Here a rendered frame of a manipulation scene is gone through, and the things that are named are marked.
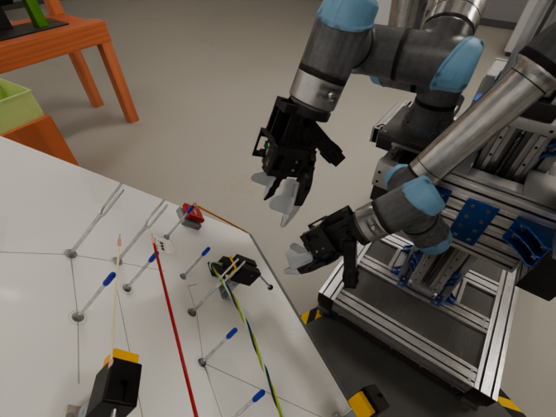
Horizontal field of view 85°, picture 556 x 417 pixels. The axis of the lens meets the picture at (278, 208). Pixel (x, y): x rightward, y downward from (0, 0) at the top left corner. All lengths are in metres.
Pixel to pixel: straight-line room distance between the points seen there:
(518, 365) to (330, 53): 1.92
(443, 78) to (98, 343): 0.59
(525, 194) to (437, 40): 0.70
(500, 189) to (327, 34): 0.80
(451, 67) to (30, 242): 0.64
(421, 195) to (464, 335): 1.29
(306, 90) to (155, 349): 0.43
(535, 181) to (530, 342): 1.22
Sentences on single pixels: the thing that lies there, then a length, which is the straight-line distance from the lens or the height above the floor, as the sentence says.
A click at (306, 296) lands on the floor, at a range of 1.91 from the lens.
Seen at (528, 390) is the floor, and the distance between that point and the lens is 2.11.
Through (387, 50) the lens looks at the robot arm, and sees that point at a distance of 0.54.
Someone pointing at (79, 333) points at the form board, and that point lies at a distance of 0.48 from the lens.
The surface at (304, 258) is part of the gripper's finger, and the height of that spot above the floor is 1.12.
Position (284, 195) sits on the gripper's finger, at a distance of 0.51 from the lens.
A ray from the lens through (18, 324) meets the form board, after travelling 0.46.
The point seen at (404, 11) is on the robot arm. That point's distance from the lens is 0.93.
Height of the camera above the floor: 1.67
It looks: 45 degrees down
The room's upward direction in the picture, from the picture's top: straight up
